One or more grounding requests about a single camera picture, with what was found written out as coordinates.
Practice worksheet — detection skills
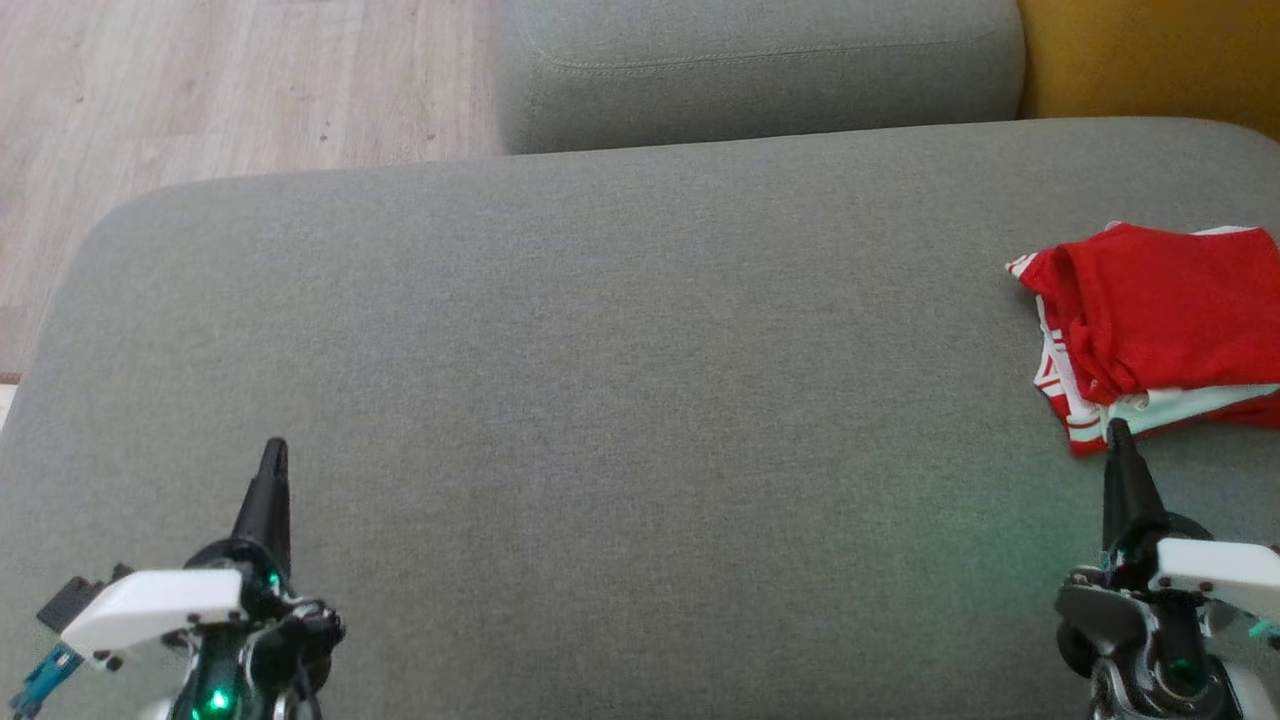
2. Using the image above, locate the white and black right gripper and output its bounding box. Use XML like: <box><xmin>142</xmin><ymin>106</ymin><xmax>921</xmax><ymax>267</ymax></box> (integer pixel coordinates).
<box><xmin>1055</xmin><ymin>418</ymin><xmax>1280</xmax><ymax>720</ymax></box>

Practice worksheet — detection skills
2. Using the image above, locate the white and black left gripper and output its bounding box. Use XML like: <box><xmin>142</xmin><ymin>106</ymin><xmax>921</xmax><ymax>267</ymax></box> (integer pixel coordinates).
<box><xmin>60</xmin><ymin>437</ymin><xmax>346</xmax><ymax>720</ymax></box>

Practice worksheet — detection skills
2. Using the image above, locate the red garment with white trim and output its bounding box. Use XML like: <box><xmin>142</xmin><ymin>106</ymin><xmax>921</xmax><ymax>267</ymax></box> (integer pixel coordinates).
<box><xmin>1005</xmin><ymin>225</ymin><xmax>1280</xmax><ymax>458</ymax></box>

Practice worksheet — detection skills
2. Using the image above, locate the mustard yellow cushion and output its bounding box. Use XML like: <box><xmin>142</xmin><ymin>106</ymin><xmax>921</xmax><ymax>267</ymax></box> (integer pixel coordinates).
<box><xmin>1018</xmin><ymin>0</ymin><xmax>1280</xmax><ymax>141</ymax></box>

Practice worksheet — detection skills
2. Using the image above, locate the small grey sofa cushion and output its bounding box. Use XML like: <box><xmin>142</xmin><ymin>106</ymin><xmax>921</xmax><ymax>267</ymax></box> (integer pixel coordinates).
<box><xmin>497</xmin><ymin>0</ymin><xmax>1029</xmax><ymax>156</ymax></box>

